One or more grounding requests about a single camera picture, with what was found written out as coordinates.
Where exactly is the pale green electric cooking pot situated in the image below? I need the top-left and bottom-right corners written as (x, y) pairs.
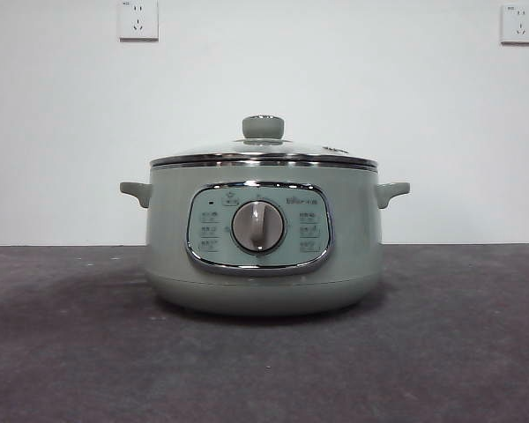
top-left (118, 154), bottom-right (411, 317)

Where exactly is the white wall socket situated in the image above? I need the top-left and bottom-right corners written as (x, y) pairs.
top-left (500, 4), bottom-right (529, 46)
top-left (118, 0), bottom-right (160, 43)

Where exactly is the glass lid with green knob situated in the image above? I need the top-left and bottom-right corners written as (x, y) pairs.
top-left (152, 114), bottom-right (377, 171)

